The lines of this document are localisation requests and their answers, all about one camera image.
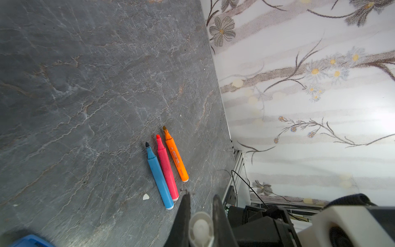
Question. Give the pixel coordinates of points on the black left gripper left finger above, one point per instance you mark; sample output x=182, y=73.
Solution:
x=178, y=236

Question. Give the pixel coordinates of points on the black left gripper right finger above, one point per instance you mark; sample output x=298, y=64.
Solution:
x=223, y=233

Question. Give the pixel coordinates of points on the white marker cap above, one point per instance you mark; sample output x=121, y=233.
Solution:
x=201, y=230

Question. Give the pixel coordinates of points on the orange marker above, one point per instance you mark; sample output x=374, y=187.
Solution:
x=175, y=156

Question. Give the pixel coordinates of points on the light blue marker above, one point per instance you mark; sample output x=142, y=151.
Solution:
x=159, y=178

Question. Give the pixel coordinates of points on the pink marker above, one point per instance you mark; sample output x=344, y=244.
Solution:
x=166, y=168

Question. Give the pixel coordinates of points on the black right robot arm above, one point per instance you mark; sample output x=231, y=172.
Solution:
x=350, y=221

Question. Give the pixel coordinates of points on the dark blue pen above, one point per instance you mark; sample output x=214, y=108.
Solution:
x=31, y=241

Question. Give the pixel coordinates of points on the aluminium corner post right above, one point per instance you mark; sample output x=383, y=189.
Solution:
x=237, y=192

